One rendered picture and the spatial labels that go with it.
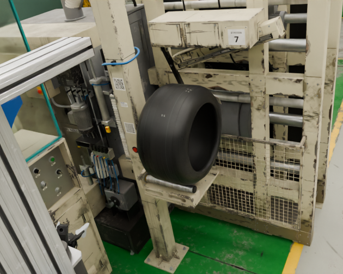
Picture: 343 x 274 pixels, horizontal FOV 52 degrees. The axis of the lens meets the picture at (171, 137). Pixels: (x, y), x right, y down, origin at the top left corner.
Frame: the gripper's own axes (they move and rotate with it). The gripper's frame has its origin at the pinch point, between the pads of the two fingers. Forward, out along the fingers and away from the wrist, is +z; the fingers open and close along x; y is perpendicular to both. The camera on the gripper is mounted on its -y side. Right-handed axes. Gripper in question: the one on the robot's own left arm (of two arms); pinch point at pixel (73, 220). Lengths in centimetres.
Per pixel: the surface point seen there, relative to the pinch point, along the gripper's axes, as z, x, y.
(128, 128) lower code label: 62, 17, -18
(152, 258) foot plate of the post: 63, 27, 102
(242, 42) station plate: 56, 81, -73
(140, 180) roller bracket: 47, 25, 11
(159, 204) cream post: 62, 34, 43
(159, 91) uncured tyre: 54, 38, -46
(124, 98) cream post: 60, 17, -39
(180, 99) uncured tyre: 43, 50, -46
